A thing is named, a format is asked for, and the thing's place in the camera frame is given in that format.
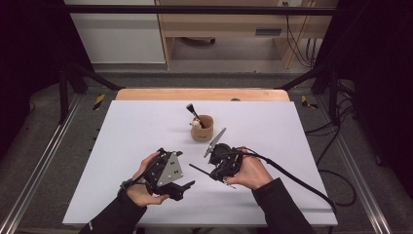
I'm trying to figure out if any white table cover board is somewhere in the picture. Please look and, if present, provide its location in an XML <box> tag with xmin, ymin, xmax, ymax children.
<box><xmin>61</xmin><ymin>99</ymin><xmax>339</xmax><ymax>227</ymax></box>

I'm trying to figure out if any wooden cup with animal figure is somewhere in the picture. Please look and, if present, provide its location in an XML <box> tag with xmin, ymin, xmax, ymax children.
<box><xmin>189</xmin><ymin>114</ymin><xmax>215</xmax><ymax>142</ymax></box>

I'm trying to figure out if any wooden desk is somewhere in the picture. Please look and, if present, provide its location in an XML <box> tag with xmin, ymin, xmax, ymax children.
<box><xmin>155</xmin><ymin>0</ymin><xmax>339</xmax><ymax>70</ymax></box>

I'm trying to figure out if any black makeup brush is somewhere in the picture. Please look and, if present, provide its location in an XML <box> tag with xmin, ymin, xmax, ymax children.
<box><xmin>185</xmin><ymin>102</ymin><xmax>207</xmax><ymax>130</ymax></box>

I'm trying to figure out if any white cabinet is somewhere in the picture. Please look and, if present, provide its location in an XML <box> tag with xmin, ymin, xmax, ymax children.
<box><xmin>62</xmin><ymin>0</ymin><xmax>167</xmax><ymax>65</ymax></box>

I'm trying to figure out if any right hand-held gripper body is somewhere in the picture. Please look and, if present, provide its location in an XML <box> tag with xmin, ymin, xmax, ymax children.
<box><xmin>203</xmin><ymin>127</ymin><xmax>244</xmax><ymax>178</ymax></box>

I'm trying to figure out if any black upright frame post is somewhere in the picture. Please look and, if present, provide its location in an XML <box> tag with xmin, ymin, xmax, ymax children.
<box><xmin>328</xmin><ymin>67</ymin><xmax>341</xmax><ymax>125</ymax></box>
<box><xmin>57</xmin><ymin>61</ymin><xmax>70</xmax><ymax>125</ymax></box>

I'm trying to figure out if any black diagonal frame strut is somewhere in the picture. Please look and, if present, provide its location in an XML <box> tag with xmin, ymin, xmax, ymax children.
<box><xmin>276</xmin><ymin>64</ymin><xmax>329</xmax><ymax>92</ymax></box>
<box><xmin>67</xmin><ymin>61</ymin><xmax>126</xmax><ymax>92</ymax></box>

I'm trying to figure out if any thin black brush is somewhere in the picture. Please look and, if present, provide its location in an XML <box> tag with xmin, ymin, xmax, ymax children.
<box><xmin>188</xmin><ymin>163</ymin><xmax>237</xmax><ymax>190</ymax></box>

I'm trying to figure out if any yellow and black tape strip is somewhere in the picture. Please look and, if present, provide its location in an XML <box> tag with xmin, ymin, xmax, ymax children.
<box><xmin>300</xmin><ymin>95</ymin><xmax>319</xmax><ymax>110</ymax></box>
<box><xmin>92</xmin><ymin>93</ymin><xmax>106</xmax><ymax>111</ymax></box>

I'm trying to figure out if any black hanging cable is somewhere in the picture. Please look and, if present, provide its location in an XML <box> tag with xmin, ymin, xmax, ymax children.
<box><xmin>282</xmin><ymin>2</ymin><xmax>318</xmax><ymax>69</ymax></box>

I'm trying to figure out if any right hand-held gripper cable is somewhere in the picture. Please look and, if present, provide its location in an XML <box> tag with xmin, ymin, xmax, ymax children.
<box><xmin>223</xmin><ymin>147</ymin><xmax>339</xmax><ymax>234</ymax></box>

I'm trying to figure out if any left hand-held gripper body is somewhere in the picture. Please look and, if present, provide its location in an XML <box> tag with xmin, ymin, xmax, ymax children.
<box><xmin>142</xmin><ymin>147</ymin><xmax>186</xmax><ymax>202</ymax></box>

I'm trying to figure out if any black looped cable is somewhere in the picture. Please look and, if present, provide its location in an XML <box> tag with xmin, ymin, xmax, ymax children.
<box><xmin>318</xmin><ymin>169</ymin><xmax>357</xmax><ymax>208</ymax></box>

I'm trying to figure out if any black horizontal frame bar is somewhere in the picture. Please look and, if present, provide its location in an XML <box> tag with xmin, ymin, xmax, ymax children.
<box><xmin>62</xmin><ymin>4</ymin><xmax>339</xmax><ymax>17</ymax></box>

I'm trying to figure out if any black floor cable bundle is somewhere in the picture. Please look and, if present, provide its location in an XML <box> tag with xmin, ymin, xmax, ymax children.
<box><xmin>304</xmin><ymin>105</ymin><xmax>356</xmax><ymax>136</ymax></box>

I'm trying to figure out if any person's right hand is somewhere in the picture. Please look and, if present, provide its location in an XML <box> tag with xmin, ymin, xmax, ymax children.
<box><xmin>225</xmin><ymin>146</ymin><xmax>275</xmax><ymax>191</ymax></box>

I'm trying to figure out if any person's left hand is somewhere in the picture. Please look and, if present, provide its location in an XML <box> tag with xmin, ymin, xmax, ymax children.
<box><xmin>126</xmin><ymin>151</ymin><xmax>170</xmax><ymax>209</ymax></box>

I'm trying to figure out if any aluminium rail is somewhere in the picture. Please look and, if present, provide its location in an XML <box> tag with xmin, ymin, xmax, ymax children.
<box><xmin>0</xmin><ymin>94</ymin><xmax>84</xmax><ymax>234</ymax></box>
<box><xmin>316</xmin><ymin>96</ymin><xmax>394</xmax><ymax>234</ymax></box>

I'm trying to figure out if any black curtain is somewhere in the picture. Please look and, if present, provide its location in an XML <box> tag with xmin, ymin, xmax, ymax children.
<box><xmin>0</xmin><ymin>0</ymin><xmax>95</xmax><ymax>160</ymax></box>
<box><xmin>313</xmin><ymin>0</ymin><xmax>413</xmax><ymax>193</ymax></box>

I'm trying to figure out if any thin black floor cable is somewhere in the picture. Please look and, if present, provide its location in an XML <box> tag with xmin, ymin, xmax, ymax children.
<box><xmin>316</xmin><ymin>125</ymin><xmax>341</xmax><ymax>167</ymax></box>

